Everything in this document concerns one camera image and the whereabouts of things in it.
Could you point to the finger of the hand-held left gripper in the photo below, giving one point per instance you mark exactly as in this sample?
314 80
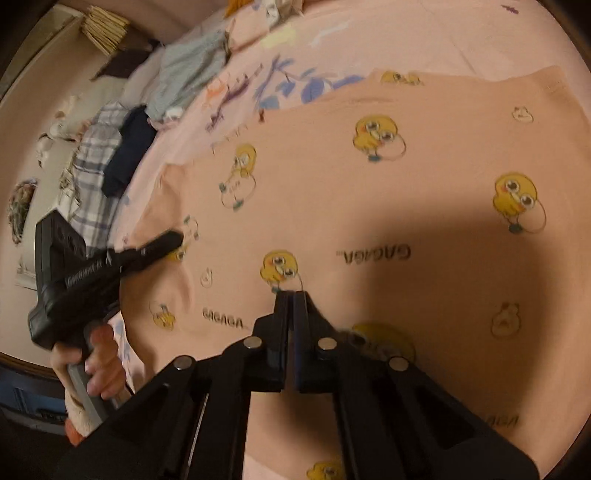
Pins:
157 244

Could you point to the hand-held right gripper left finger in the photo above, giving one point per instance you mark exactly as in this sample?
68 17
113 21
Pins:
281 323

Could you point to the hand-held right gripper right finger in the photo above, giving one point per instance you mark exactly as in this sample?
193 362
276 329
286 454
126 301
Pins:
302 332

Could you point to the orange duck-print shirt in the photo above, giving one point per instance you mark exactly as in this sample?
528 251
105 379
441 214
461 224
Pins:
369 184

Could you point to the person's left hand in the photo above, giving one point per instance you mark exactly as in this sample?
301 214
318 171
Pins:
106 369

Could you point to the floral patterned cloth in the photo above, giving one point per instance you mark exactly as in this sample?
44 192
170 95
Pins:
21 212

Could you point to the plaid quilt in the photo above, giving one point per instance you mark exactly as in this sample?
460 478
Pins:
92 184

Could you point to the navy garment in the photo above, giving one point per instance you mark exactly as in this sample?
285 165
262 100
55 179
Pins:
129 152

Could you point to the black and white plush toy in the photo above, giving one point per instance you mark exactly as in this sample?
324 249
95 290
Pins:
46 150

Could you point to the small pink white garment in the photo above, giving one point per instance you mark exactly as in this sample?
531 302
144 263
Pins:
164 115

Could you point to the grey garment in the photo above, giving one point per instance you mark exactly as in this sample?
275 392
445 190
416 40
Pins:
184 69

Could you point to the black cloth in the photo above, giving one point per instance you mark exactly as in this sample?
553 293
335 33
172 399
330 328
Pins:
124 64

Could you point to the cream shelf unit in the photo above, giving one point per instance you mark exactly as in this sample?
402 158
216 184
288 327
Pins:
51 46

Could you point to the pink printed blanket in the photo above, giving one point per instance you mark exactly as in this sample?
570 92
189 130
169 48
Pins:
415 37

